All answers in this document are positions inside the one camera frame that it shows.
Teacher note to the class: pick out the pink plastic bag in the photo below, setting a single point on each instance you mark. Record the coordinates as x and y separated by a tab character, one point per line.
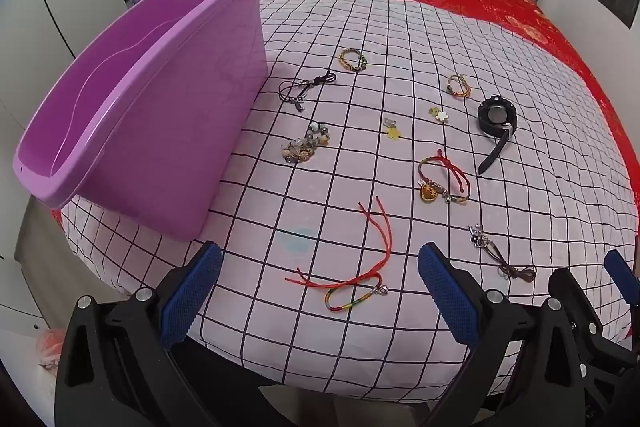
50	347

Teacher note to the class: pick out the black wrist watch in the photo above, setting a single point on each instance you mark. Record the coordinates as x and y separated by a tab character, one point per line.
495	114

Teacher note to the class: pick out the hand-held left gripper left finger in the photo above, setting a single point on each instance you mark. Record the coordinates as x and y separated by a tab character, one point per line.
192	292

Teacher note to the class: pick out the purple plastic basin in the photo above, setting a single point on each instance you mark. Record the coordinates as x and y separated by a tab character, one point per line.
175	107

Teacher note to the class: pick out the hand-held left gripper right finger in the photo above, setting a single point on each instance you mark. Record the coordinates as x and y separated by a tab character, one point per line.
445	292

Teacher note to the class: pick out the white flower charm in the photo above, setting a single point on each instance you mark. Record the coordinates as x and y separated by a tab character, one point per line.
441	116

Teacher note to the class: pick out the yellow flower charm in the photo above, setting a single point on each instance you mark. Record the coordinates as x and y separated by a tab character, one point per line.
395	133

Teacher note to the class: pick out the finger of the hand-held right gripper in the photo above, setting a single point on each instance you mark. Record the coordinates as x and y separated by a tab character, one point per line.
616	264
567	284

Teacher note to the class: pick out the white black checkered bed sheet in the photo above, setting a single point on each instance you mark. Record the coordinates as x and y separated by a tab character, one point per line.
350	187

